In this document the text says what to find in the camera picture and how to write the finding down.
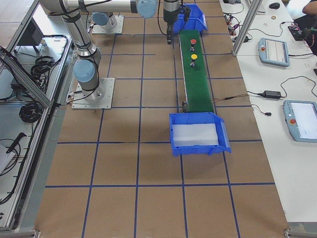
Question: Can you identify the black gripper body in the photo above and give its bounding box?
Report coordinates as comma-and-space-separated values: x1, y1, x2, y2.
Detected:
163, 7, 178, 25

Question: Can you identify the red push button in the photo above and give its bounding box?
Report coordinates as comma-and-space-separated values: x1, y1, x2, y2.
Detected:
190, 39, 197, 52

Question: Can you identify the yellow push button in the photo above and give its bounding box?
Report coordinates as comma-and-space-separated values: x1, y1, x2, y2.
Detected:
190, 54, 198, 67

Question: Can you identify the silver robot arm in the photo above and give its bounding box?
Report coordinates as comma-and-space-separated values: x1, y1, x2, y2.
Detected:
40, 0, 157, 103
92, 0, 191, 45

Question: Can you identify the blue left plastic bin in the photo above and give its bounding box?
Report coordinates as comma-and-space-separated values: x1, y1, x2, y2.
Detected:
173, 4, 208, 34

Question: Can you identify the blue plastic bin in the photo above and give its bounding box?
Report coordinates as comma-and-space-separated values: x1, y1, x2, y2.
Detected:
169, 112, 231, 156
173, 4, 208, 34

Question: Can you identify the green conveyor belt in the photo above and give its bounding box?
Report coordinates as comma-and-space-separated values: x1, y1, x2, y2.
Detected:
179, 30, 214, 113

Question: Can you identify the black computer mouse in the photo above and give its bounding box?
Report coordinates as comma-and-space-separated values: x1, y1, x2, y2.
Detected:
268, 2, 280, 9

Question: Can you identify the grey teach pendant far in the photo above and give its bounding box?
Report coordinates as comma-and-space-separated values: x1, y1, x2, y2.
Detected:
258, 38, 290, 67

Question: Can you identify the grey teach pendant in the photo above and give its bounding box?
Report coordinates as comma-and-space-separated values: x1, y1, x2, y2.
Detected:
283, 100, 317, 143
258, 38, 290, 67

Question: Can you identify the white foam pad right bin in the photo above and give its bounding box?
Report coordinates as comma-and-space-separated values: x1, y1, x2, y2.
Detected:
171, 123, 218, 146

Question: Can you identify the black power brick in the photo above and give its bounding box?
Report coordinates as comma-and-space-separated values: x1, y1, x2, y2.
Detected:
263, 90, 282, 99

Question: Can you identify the blue right plastic bin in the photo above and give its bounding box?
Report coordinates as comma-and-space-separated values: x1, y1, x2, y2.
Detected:
169, 112, 231, 156

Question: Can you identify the grey teach pendant near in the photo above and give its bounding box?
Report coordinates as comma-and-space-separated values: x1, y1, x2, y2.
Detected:
283, 100, 317, 143

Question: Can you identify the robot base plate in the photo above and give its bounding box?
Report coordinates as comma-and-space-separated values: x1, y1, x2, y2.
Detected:
71, 78, 115, 110
92, 12, 124, 35

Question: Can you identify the aluminium profile post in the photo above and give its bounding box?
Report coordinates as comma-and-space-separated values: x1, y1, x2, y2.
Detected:
232, 0, 262, 56

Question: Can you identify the red black wire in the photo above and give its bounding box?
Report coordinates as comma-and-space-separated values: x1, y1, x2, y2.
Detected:
212, 94, 249, 102

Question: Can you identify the black coiled cable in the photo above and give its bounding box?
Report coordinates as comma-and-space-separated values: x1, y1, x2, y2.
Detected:
19, 102, 42, 124

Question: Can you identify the aluminium frame rail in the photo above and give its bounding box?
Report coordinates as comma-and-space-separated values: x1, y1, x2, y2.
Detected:
0, 47, 53, 108

